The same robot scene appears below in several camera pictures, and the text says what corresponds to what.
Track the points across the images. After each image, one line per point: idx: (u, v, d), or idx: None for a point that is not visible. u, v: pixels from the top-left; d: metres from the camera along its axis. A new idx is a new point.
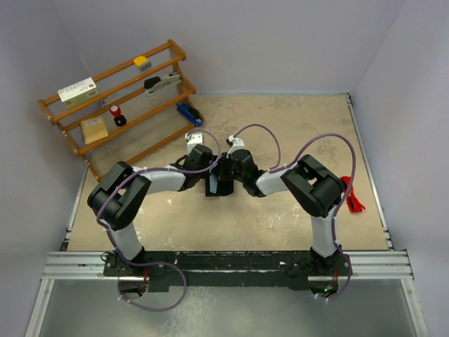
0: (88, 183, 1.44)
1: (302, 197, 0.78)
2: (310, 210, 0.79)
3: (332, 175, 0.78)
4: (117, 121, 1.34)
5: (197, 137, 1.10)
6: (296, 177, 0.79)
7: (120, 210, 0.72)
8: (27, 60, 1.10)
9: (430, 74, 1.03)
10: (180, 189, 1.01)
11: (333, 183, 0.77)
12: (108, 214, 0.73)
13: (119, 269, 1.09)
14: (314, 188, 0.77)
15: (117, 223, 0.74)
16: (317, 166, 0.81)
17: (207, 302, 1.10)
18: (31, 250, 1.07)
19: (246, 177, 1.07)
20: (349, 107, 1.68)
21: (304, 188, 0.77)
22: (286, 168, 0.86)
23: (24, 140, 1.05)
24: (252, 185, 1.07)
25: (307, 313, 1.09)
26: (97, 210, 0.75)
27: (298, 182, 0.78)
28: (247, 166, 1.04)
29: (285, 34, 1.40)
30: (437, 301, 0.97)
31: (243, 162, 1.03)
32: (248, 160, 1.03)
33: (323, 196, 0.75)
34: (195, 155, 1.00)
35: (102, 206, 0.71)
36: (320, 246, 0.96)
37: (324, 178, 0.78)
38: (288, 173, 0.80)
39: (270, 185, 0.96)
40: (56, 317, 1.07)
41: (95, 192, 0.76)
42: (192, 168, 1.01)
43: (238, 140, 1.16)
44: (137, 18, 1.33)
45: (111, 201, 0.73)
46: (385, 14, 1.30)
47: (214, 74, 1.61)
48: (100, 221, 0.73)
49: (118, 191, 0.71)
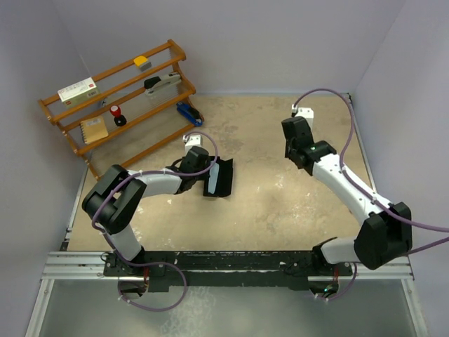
0: (87, 183, 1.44)
1: (368, 246, 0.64)
2: (364, 257, 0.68)
3: (410, 242, 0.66)
4: (117, 121, 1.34)
5: (195, 139, 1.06)
6: (383, 232, 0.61)
7: (115, 214, 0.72)
8: (28, 60, 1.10)
9: (430, 75, 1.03)
10: (178, 192, 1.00)
11: (404, 248, 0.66)
12: (103, 217, 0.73)
13: (119, 269, 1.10)
14: (389, 248, 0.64)
15: (113, 227, 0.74)
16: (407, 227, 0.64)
17: (207, 302, 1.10)
18: (31, 251, 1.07)
19: (302, 142, 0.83)
20: (349, 107, 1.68)
21: (380, 248, 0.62)
22: (374, 202, 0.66)
23: (24, 140, 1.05)
24: (302, 151, 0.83)
25: (307, 313, 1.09)
26: (92, 215, 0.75)
27: (382, 237, 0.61)
28: (299, 126, 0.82)
29: (287, 34, 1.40)
30: (437, 301, 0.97)
31: (295, 124, 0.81)
32: (301, 123, 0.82)
33: (389, 259, 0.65)
34: (191, 158, 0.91)
35: (97, 210, 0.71)
36: (329, 252, 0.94)
37: (400, 239, 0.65)
38: (375, 224, 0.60)
39: (327, 180, 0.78)
40: (55, 318, 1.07)
41: (90, 196, 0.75)
42: (189, 170, 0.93)
43: (306, 111, 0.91)
44: (137, 18, 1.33)
45: (106, 205, 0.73)
46: (385, 15, 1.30)
47: (214, 75, 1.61)
48: (96, 225, 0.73)
49: (113, 195, 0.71)
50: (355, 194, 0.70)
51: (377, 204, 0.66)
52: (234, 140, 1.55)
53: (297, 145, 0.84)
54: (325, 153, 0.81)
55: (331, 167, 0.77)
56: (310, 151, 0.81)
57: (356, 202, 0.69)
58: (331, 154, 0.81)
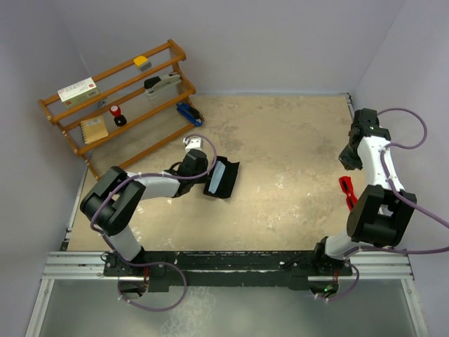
0: (88, 183, 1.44)
1: (358, 211, 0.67)
2: (351, 223, 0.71)
3: (398, 236, 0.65)
4: (117, 121, 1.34)
5: (196, 142, 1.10)
6: (377, 202, 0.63)
7: (114, 215, 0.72)
8: (28, 60, 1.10)
9: (431, 74, 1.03)
10: (175, 196, 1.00)
11: (391, 237, 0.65)
12: (102, 220, 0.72)
13: (119, 269, 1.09)
14: (375, 223, 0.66)
15: (111, 229, 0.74)
16: (404, 215, 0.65)
17: (207, 302, 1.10)
18: (31, 251, 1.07)
19: (364, 123, 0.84)
20: (349, 107, 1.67)
21: (365, 215, 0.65)
22: (388, 180, 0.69)
23: (24, 140, 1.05)
24: (360, 126, 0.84)
25: (307, 313, 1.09)
26: (91, 216, 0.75)
27: (372, 205, 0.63)
28: (366, 114, 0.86)
29: (287, 34, 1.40)
30: (438, 301, 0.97)
31: (364, 109, 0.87)
32: (370, 111, 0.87)
33: (367, 234, 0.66)
34: (189, 161, 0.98)
35: (95, 212, 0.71)
36: (330, 243, 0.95)
37: (391, 227, 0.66)
38: (374, 190, 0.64)
39: (363, 156, 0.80)
40: (55, 318, 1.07)
41: (88, 196, 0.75)
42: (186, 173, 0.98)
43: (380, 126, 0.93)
44: (137, 18, 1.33)
45: (105, 206, 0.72)
46: (386, 14, 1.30)
47: (214, 75, 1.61)
48: (94, 227, 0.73)
49: (111, 196, 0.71)
50: (376, 169, 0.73)
51: (389, 182, 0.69)
52: (234, 140, 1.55)
53: (358, 123, 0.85)
54: (379, 136, 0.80)
55: (374, 144, 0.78)
56: (367, 128, 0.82)
57: (373, 176, 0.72)
58: (384, 140, 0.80)
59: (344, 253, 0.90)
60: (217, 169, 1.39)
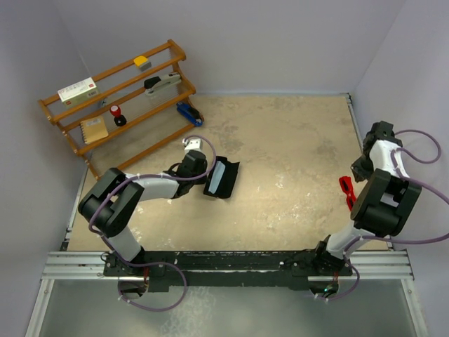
0: (88, 183, 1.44)
1: (362, 196, 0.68)
2: (354, 209, 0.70)
3: (400, 222, 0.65)
4: (117, 121, 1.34)
5: (195, 142, 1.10)
6: (382, 185, 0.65)
7: (111, 217, 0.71)
8: (28, 60, 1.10)
9: (431, 74, 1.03)
10: (174, 196, 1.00)
11: (393, 225, 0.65)
12: (100, 221, 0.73)
13: (119, 269, 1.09)
14: (379, 210, 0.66)
15: (109, 231, 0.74)
16: (407, 203, 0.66)
17: (208, 302, 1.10)
18: (31, 250, 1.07)
19: (379, 130, 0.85)
20: (349, 107, 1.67)
21: (370, 196, 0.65)
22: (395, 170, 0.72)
23: (24, 139, 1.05)
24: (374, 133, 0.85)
25: (307, 313, 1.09)
26: (89, 218, 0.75)
27: (377, 187, 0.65)
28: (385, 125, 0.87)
29: (287, 34, 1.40)
30: (438, 301, 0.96)
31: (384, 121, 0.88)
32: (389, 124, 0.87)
33: (372, 216, 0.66)
34: (189, 162, 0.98)
35: (94, 214, 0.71)
36: (332, 239, 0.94)
37: (395, 214, 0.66)
38: (382, 174, 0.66)
39: (374, 154, 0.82)
40: (56, 318, 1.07)
41: (86, 199, 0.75)
42: (186, 174, 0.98)
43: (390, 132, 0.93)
44: (137, 18, 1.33)
45: (103, 208, 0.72)
46: (386, 14, 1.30)
47: (214, 75, 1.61)
48: (92, 229, 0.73)
49: (110, 198, 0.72)
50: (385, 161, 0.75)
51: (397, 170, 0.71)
52: (234, 140, 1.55)
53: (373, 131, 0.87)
54: (391, 142, 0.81)
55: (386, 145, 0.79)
56: (381, 135, 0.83)
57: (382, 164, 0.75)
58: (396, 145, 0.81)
59: (343, 249, 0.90)
60: (216, 170, 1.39)
